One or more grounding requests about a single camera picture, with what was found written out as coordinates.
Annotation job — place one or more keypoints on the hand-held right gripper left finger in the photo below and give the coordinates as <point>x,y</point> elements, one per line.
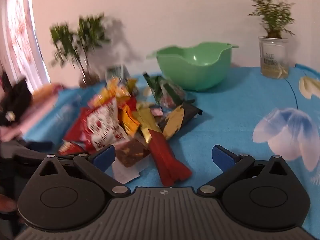
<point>105,156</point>

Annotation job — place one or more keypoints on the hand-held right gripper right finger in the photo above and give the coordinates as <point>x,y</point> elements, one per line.
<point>222,157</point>

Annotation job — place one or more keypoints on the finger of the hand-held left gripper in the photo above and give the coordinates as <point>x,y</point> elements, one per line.
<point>16,102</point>
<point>27,152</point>

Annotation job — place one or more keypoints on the pink orange snack packet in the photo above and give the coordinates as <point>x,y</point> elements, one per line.
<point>37,110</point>

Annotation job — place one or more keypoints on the red white chip bag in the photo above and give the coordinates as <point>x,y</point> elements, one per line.
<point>100,127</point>

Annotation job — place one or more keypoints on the black gold snack packet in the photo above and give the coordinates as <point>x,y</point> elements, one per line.
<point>180,115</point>

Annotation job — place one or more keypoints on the small pink packet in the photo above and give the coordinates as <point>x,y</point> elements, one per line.
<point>156,111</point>

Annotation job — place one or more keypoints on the green plastic bowl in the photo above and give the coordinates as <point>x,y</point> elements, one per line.
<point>195,72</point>

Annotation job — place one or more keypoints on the person's left hand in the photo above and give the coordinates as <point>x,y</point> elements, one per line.
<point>7,203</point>

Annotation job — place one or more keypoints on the brown snack packet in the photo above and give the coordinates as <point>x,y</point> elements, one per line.
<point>132,152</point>

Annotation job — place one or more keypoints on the small red yellow packet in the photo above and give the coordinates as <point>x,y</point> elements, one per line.
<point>68,148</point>

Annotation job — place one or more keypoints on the blue floral tablecloth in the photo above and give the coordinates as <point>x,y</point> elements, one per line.
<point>225,120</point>

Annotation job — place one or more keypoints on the gold wrapper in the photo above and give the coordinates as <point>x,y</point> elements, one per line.
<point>146,120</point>

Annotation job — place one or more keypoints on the long red snack packet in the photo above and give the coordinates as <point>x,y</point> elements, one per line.
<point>165,160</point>

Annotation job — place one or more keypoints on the patterned curtain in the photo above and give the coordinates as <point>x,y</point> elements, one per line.
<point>17,30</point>

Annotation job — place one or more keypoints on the small white patterned box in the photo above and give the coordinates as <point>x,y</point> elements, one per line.
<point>115,71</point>

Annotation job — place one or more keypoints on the green snack packet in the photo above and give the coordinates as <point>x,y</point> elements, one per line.
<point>155,85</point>

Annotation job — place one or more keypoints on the leafy plant in glass vase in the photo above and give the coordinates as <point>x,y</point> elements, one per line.
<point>82,40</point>

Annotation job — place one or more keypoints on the feathery plant in clear cup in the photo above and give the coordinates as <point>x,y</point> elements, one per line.
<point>273,55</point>

